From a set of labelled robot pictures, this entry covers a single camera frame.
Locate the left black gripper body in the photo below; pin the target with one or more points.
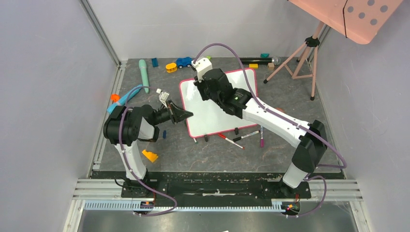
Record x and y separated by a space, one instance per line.
172 115

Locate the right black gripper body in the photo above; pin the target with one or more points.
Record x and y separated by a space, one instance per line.
201 86

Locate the pink framed whiteboard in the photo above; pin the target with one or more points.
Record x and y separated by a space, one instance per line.
208 118

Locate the magenta whiteboard marker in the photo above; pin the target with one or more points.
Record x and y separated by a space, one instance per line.
261 136

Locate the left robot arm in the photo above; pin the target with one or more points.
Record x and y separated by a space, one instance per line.
125 127

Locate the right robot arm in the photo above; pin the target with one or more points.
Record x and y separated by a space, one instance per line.
307 138

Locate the red whiteboard marker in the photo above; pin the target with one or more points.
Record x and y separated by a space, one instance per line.
231 141

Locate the blue toy car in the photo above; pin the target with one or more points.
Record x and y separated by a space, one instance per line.
183 62

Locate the yellow block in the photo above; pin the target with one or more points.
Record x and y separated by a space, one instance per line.
254 66

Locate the yellow oval toy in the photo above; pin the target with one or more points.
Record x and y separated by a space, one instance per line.
171 67

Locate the orange wedge block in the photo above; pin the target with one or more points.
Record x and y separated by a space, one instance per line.
152 157

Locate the blue toy crayon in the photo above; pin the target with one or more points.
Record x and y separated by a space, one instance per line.
126 97

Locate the black rainbow marker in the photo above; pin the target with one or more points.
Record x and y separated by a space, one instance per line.
245 136

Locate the teal block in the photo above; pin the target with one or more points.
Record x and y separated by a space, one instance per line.
265 55

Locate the dark blue block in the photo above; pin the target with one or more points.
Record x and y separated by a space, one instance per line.
154 62

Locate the mint green toy stick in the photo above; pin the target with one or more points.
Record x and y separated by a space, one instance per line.
144 76

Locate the wooden cube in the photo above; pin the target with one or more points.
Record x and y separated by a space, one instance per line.
271 66

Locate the orange small toy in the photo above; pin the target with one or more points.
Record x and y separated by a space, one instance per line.
115 97

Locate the orange semicircle toy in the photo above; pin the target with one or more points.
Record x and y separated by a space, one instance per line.
281 110

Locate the pink tripod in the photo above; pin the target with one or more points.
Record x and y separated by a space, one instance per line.
310 43

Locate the pink perforated panel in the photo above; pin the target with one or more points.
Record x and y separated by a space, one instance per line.
358 20

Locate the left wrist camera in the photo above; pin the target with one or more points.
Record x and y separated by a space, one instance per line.
163 96

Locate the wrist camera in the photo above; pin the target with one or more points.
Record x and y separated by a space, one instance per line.
163 96
201 65

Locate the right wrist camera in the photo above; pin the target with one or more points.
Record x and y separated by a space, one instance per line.
201 65

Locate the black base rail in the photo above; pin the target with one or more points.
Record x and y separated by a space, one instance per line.
208 189

